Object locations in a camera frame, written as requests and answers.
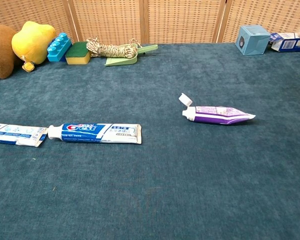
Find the purple white toothpaste tube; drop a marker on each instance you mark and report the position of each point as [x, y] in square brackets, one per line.
[215, 115]

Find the blue Crest toothpaste tube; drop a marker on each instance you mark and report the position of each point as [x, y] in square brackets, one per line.
[100, 133]

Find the flattened blue white toothpaste tube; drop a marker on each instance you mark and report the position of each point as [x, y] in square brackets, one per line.
[12, 135]

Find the blue white carton box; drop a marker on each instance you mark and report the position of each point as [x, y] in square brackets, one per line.
[287, 43]

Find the light blue cube box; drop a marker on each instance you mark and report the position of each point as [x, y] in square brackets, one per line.
[252, 41]

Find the woven rattan folding screen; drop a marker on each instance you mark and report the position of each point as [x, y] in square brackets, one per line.
[182, 20]

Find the light green dustpan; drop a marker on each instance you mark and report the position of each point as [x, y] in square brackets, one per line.
[125, 60]

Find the green yellow sponge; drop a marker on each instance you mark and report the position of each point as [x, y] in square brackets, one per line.
[77, 53]

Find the blue toy building block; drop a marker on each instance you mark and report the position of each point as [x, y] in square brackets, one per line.
[57, 50]

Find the yellow plush toy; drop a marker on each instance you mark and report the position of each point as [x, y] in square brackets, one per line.
[32, 42]

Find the brown plush toy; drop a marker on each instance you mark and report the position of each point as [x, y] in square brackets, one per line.
[0, 52]

